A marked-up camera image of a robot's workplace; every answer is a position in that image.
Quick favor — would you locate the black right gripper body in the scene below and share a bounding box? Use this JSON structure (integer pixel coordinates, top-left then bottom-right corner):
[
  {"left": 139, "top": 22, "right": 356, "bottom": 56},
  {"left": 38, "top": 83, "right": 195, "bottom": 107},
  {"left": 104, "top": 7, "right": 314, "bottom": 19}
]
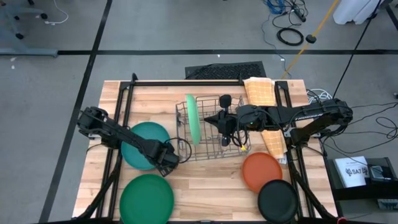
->
[{"left": 217, "top": 94, "right": 239, "bottom": 147}]

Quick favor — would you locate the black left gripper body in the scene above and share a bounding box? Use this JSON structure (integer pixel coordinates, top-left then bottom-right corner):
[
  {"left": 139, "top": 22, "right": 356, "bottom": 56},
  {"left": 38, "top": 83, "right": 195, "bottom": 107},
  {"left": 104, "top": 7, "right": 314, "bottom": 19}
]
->
[{"left": 151, "top": 139, "right": 180, "bottom": 170}]

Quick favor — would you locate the light green plate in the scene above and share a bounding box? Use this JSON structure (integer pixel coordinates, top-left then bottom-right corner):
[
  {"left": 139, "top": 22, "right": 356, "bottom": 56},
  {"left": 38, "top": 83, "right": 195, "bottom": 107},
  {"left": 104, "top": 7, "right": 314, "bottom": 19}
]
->
[{"left": 185, "top": 93, "right": 203, "bottom": 147}]

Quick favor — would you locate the grey wire dish rack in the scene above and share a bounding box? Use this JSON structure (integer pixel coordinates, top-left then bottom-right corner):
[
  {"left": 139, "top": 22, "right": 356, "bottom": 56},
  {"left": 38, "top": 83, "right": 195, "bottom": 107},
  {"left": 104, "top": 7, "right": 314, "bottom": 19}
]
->
[{"left": 175, "top": 94, "right": 252, "bottom": 163}]

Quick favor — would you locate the teal plate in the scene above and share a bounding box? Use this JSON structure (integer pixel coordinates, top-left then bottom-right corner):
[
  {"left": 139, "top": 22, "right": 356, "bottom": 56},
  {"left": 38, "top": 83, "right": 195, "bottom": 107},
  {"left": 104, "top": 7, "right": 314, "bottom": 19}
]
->
[{"left": 120, "top": 121, "right": 172, "bottom": 172}]

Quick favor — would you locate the dark green plate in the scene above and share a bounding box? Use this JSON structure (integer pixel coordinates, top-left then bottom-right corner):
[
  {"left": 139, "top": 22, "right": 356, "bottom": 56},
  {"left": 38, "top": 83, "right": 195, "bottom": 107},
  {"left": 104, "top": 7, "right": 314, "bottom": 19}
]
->
[{"left": 119, "top": 173, "right": 175, "bottom": 224}]

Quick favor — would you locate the orange plate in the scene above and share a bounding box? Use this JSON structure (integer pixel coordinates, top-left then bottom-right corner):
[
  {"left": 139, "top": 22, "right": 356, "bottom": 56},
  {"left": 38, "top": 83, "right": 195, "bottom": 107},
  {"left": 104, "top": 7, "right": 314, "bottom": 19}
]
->
[{"left": 241, "top": 151, "right": 284, "bottom": 194}]

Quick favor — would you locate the black plate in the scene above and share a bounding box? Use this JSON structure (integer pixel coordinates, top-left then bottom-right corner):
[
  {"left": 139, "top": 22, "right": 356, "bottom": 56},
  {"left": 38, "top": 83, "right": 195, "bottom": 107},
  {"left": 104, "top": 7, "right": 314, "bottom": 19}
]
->
[{"left": 257, "top": 179, "right": 300, "bottom": 224}]

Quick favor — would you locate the yellow checked towel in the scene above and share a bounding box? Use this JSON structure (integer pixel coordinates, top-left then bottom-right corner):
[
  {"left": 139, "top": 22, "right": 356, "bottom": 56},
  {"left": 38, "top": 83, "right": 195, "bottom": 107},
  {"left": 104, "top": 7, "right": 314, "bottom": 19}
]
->
[{"left": 243, "top": 76, "right": 289, "bottom": 161}]

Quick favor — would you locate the black power strip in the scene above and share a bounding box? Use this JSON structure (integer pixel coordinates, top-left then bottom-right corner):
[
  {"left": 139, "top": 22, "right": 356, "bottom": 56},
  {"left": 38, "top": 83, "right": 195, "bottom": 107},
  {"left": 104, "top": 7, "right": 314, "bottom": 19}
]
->
[{"left": 293, "top": 5, "right": 307, "bottom": 23}]

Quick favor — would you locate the white printed booklet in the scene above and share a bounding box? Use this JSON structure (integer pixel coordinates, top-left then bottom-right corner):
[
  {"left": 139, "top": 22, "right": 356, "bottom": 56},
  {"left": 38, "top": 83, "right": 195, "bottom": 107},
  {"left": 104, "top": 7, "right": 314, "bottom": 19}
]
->
[{"left": 333, "top": 156, "right": 371, "bottom": 189}]

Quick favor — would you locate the black side shelf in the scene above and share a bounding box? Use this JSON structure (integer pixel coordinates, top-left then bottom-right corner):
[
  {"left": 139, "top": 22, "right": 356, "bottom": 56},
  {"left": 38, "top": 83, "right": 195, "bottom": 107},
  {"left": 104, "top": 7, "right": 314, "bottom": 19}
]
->
[{"left": 325, "top": 156, "right": 398, "bottom": 202}]

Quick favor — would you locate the black handheld device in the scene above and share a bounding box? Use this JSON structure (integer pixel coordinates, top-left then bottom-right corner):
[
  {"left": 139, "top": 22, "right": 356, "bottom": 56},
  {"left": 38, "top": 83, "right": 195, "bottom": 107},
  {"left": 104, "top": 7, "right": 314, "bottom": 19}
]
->
[{"left": 366, "top": 164, "right": 394, "bottom": 182}]

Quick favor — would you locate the grey desk foot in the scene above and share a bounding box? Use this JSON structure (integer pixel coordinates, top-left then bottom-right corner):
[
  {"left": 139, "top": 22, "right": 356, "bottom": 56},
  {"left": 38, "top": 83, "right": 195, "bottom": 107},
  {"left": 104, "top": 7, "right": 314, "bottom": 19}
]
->
[{"left": 0, "top": 47, "right": 59, "bottom": 58}]

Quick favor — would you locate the white bag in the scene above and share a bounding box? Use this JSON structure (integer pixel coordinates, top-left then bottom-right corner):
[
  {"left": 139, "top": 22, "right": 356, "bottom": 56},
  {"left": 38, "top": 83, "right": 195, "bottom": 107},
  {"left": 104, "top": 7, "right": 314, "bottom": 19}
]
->
[{"left": 332, "top": 0, "right": 385, "bottom": 26}]

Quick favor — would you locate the grey keypad device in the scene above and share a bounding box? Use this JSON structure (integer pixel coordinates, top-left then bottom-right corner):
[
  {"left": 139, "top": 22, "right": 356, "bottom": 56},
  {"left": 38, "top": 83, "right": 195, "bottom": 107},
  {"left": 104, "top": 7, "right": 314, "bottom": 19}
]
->
[{"left": 376, "top": 198, "right": 398, "bottom": 211}]

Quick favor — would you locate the office chair base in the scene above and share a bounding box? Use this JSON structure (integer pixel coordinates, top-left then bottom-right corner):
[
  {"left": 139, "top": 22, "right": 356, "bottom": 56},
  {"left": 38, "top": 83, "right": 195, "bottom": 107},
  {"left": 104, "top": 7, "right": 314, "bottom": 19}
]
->
[{"left": 0, "top": 0, "right": 49, "bottom": 41}]

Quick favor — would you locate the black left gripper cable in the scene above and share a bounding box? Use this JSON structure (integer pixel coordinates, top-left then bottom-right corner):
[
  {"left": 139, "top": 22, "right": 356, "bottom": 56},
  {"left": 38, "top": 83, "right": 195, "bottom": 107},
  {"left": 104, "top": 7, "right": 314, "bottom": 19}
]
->
[{"left": 164, "top": 137, "right": 193, "bottom": 165}]

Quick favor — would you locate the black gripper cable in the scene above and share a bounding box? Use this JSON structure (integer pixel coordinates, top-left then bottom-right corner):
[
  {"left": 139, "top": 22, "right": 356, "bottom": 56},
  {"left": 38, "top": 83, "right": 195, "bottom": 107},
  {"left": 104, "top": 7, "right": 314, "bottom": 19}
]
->
[
  {"left": 164, "top": 137, "right": 193, "bottom": 165},
  {"left": 230, "top": 123, "right": 250, "bottom": 148}
]

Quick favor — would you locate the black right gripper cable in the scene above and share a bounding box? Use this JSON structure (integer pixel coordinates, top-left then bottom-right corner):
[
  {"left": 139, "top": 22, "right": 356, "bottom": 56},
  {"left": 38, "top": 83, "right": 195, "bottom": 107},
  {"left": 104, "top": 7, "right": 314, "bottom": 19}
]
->
[{"left": 230, "top": 123, "right": 250, "bottom": 148}]

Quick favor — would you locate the black metal table frame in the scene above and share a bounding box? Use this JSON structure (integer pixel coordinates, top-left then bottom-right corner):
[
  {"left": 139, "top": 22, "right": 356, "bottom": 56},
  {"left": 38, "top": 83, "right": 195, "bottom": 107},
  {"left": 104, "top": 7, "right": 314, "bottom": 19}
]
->
[{"left": 72, "top": 73, "right": 340, "bottom": 224}]

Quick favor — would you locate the white coiled cable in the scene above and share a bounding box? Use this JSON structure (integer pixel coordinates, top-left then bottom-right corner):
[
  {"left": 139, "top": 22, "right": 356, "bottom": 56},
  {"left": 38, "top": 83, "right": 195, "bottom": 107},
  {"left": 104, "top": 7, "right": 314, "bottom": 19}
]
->
[{"left": 305, "top": 88, "right": 333, "bottom": 105}]

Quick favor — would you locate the black coiled cable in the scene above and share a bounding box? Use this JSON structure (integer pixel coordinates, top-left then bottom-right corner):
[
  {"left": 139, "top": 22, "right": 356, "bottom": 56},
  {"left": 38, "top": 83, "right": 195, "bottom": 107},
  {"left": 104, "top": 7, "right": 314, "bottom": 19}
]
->
[{"left": 276, "top": 27, "right": 305, "bottom": 47}]

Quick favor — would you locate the blue cable bundle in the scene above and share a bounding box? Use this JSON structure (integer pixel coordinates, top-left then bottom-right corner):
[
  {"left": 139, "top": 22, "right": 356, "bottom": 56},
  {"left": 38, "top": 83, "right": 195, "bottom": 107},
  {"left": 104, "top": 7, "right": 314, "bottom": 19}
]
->
[{"left": 262, "top": 0, "right": 287, "bottom": 15}]

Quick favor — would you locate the yellow hanging cord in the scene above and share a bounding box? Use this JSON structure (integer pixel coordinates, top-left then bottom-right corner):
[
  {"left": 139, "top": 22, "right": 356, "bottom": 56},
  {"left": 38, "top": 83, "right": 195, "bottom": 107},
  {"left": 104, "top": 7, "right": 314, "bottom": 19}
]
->
[{"left": 280, "top": 0, "right": 340, "bottom": 80}]

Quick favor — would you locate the black straight thin cable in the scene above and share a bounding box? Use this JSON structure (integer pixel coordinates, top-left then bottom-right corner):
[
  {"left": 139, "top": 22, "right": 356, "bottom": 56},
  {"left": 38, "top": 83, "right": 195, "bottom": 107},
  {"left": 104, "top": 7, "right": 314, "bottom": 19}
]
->
[{"left": 331, "top": 0, "right": 382, "bottom": 99}]

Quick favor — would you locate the white floor cable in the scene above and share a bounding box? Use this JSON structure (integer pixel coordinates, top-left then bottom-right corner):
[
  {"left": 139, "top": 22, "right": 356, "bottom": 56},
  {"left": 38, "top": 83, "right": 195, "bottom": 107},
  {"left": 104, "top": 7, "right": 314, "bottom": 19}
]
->
[{"left": 44, "top": 0, "right": 70, "bottom": 26}]

